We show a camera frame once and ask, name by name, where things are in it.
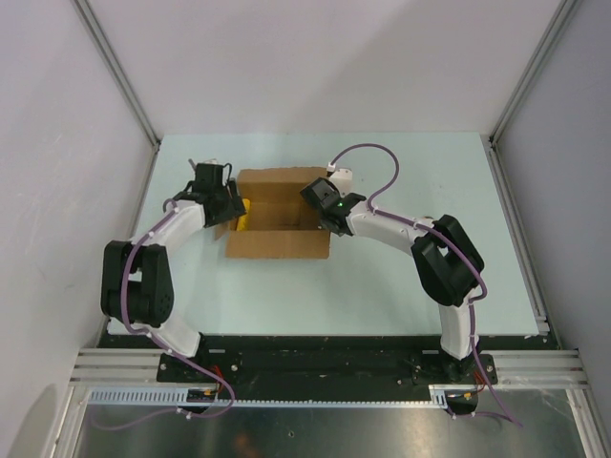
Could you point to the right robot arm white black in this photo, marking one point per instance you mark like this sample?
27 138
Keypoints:
447 263

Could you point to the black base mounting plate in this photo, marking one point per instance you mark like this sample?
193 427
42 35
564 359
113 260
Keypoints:
332 369

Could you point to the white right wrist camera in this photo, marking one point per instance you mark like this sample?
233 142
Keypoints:
341 178

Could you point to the brown cardboard express box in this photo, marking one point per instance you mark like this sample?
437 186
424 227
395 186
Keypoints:
280 225

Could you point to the left aluminium frame post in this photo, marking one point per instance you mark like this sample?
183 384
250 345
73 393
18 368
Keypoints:
93 26

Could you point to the right aluminium frame post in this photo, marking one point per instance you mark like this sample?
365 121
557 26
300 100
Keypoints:
546 45

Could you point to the aluminium frame post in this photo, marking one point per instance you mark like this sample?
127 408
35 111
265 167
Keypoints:
93 26
546 45

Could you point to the aluminium front rail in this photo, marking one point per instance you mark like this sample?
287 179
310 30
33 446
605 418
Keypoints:
515 369

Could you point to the yellow tube in box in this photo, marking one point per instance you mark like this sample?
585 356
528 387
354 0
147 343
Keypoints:
242 221

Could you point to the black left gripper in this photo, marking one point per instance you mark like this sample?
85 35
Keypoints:
235 204

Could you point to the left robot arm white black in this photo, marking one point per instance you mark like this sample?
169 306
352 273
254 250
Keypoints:
137 287

